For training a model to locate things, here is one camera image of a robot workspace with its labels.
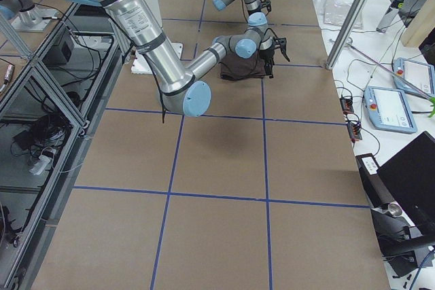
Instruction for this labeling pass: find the dark brown t-shirt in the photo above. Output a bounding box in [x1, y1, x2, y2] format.
[220, 51, 267, 81]

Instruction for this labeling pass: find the cardboard in plastic sleeve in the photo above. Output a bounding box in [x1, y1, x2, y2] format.
[324, 0, 352, 26]

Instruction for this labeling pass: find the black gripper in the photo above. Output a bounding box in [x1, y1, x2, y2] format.
[260, 46, 275, 79]

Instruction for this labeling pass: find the teach pendant near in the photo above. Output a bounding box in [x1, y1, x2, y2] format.
[364, 86, 417, 134]

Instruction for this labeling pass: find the brown paper table cover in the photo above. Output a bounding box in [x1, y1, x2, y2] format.
[32, 0, 389, 289]

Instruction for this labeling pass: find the aluminium frame post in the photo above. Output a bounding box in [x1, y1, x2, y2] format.
[325, 0, 367, 70]

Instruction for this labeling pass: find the aluminium frame rail structure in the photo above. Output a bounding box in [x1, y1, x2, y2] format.
[1, 5, 128, 289]

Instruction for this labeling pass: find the teach pendant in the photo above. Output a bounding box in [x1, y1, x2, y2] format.
[393, 58, 434, 96]
[364, 86, 417, 134]

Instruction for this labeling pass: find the black monitor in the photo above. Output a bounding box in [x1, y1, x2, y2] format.
[355, 131, 434, 234]

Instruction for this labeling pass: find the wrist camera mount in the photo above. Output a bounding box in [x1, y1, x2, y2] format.
[273, 37, 290, 62]
[260, 0, 272, 13]

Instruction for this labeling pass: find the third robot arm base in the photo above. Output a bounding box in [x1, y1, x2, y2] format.
[1, 0, 58, 33]

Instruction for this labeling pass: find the teach pendant far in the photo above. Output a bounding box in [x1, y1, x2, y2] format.
[393, 58, 434, 96]

